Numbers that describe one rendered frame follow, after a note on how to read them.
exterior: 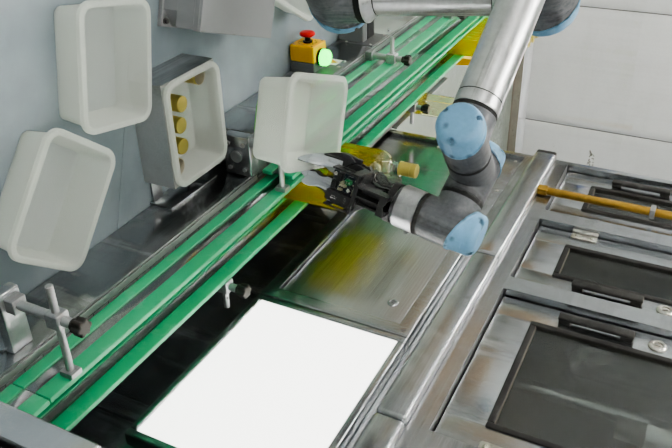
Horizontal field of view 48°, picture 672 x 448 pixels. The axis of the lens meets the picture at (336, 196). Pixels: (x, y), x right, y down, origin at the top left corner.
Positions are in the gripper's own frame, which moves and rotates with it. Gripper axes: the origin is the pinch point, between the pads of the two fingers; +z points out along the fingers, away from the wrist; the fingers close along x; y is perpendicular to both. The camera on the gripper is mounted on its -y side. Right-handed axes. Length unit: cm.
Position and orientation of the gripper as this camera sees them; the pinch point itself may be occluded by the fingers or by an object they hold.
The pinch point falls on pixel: (305, 162)
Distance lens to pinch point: 140.0
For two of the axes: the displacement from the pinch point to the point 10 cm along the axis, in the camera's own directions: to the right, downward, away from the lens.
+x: -2.6, 9.2, 2.9
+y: -4.5, 1.5, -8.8
